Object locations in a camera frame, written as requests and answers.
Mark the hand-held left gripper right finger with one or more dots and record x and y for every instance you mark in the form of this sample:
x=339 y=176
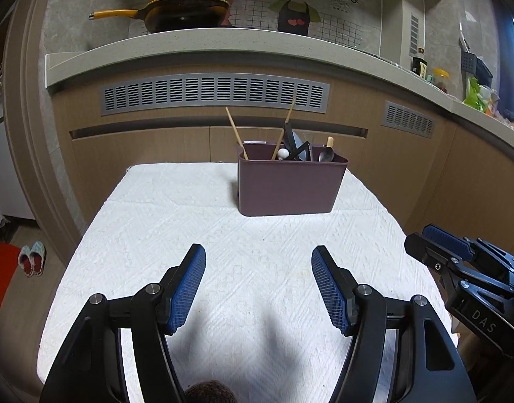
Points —
x=330 y=289

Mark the yellow frying pan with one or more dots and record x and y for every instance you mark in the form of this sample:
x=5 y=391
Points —
x=181 y=14

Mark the red floor mat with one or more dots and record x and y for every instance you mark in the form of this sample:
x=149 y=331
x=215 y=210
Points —
x=1 y=281

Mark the dark brown fuzzy object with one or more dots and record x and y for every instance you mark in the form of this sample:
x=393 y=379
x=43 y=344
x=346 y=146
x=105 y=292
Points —
x=211 y=392

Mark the black plastic basket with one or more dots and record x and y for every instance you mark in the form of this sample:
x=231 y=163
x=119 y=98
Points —
x=475 y=67

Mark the purple plastic utensil holder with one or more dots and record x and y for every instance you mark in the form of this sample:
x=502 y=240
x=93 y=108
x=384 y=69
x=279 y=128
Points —
x=286 y=184

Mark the long grey vent grille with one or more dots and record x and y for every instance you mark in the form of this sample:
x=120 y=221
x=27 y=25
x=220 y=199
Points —
x=198 y=92

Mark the white door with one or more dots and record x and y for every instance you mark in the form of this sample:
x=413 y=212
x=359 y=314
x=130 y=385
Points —
x=5 y=168

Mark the wooden kitchen cabinet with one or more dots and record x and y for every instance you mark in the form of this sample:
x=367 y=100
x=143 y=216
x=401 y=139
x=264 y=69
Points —
x=156 y=147

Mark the yellow-lidded jar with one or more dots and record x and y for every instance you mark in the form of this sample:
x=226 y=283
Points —
x=441 y=79

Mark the small grey vent grille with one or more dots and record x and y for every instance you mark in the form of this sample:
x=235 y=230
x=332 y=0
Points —
x=408 y=118

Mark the striped slipper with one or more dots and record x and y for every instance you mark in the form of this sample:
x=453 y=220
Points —
x=38 y=256
x=26 y=262

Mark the metal spoon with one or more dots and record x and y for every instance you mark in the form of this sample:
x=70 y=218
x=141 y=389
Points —
x=325 y=155

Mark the wooden chopstick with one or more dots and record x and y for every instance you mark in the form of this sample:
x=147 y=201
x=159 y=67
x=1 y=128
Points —
x=284 y=128
x=236 y=134

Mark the grey stone countertop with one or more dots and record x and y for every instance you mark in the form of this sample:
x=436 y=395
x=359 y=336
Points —
x=198 y=50

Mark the green plastic bag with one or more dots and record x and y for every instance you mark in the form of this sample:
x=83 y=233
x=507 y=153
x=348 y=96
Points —
x=473 y=94

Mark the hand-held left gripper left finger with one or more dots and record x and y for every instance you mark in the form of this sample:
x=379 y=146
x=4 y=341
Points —
x=185 y=289

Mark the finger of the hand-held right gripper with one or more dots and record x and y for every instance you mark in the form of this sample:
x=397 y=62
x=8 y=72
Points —
x=420 y=249
x=448 y=241

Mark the cartoon wall sticker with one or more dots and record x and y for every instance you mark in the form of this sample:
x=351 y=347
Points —
x=324 y=12

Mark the narrow wall vent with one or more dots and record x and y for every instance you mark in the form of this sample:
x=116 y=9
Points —
x=414 y=32

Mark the white textured tablecloth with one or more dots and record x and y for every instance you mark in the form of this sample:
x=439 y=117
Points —
x=240 y=239

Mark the dark bottle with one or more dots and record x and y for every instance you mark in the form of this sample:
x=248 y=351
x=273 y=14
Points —
x=418 y=67

